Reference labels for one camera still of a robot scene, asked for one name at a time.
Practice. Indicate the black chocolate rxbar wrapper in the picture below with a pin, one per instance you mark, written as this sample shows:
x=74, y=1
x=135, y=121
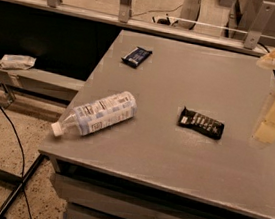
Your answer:
x=201, y=124

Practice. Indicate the blue blueberry rxbar wrapper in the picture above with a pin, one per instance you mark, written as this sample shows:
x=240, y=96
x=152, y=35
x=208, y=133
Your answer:
x=136, y=57

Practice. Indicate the clear plastic water bottle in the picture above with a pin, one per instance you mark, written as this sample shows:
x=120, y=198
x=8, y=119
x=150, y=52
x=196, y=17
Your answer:
x=92, y=117

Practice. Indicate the grey metal drawer cabinet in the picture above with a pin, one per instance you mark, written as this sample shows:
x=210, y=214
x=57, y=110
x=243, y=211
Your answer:
x=94, y=195

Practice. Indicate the white crumpled packet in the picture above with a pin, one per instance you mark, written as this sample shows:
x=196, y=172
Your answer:
x=19, y=62

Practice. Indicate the black tripod stand leg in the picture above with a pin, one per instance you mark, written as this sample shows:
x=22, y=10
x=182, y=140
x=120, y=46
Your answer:
x=16, y=184

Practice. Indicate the grey metal rail frame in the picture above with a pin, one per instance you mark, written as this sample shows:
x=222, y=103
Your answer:
x=188, y=20

